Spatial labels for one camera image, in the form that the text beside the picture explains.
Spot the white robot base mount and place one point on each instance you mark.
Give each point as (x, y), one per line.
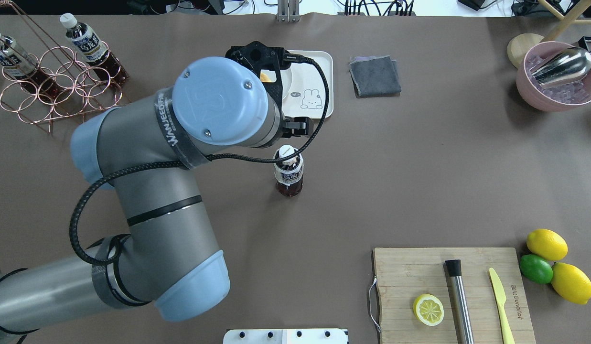
(315, 335)

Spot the wooden cutting board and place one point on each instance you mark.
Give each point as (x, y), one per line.
(402, 274)

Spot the tea bottle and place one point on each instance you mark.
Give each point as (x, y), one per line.
(289, 176)
(96, 52)
(18, 65)

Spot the steel ice scoop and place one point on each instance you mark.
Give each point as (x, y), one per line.
(566, 67)

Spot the clear ice cubes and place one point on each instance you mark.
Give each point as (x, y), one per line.
(573, 93)

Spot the cream serving tray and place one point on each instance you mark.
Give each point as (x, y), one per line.
(306, 94)

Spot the wooden mug tree stand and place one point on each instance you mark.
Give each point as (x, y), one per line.
(518, 47)

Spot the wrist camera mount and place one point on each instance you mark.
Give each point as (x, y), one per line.
(257, 57)

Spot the grey folded cloth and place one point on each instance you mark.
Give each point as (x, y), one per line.
(375, 76)

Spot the half lemon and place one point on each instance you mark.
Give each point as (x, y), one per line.
(428, 309)

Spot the steel muddler black tip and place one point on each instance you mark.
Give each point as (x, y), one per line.
(459, 302)

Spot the yellow plastic knife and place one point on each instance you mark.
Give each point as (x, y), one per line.
(500, 299)

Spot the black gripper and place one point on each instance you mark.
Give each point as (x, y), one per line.
(296, 126)

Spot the whole yellow lemon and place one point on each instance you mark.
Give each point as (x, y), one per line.
(547, 244)

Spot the white round plate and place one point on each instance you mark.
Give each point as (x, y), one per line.
(286, 80)

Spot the green lime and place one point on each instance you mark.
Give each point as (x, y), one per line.
(536, 269)

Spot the pink bowl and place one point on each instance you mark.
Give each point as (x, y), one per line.
(532, 97)

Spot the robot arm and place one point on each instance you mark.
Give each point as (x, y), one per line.
(146, 152)

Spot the copper wire bottle rack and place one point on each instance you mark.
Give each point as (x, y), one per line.
(64, 82)

